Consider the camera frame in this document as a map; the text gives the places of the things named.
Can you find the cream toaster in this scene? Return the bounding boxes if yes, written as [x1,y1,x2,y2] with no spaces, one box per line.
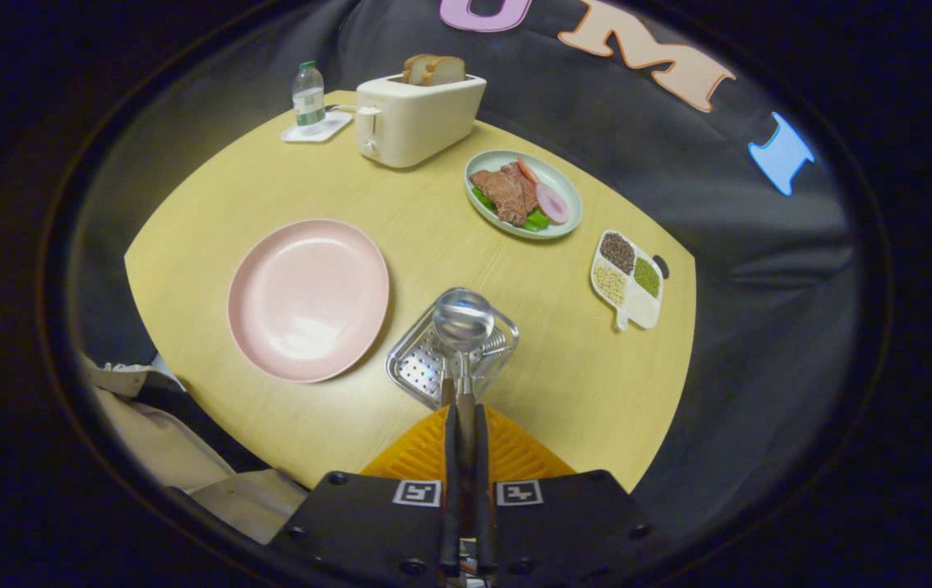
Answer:
[355,73,488,169]

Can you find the brown meat slices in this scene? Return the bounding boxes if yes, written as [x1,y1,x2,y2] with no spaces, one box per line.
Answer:
[470,162,540,227]

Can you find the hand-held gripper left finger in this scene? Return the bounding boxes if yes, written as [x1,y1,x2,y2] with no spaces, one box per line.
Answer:
[270,404,466,588]

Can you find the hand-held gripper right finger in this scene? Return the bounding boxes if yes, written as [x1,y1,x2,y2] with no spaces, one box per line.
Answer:
[474,404,654,588]

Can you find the pale green plate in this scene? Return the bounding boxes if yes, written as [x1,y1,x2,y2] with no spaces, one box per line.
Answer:
[464,149,583,240]

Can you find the metal wire cutlery basket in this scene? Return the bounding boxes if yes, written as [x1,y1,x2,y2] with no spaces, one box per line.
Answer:
[386,287,520,411]

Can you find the pink ham slice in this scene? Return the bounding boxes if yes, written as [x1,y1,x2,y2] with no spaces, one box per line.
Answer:
[535,182,571,225]

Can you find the person's beige clothing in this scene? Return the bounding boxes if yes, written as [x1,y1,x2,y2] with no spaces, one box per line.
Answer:
[78,353,310,546]

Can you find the white square coaster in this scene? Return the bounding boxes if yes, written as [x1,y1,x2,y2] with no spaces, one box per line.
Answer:
[281,111,354,144]

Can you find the toasted bread slice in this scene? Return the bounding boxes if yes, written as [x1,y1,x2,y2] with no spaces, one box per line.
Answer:
[421,56,466,87]
[402,54,438,85]

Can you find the wooden handled metal spoon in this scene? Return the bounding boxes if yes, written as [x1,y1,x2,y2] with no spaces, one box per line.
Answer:
[433,287,496,491]

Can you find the clear plastic water bottle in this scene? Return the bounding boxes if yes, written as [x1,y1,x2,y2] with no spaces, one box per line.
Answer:
[292,60,326,136]

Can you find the pink plate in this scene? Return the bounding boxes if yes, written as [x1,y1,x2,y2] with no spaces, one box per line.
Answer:
[227,218,391,384]

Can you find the white divided seasoning dish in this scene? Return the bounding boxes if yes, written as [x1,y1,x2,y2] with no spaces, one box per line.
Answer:
[590,229,669,332]

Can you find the green lettuce leaf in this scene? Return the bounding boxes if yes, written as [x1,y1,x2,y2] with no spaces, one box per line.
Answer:
[472,186,553,233]

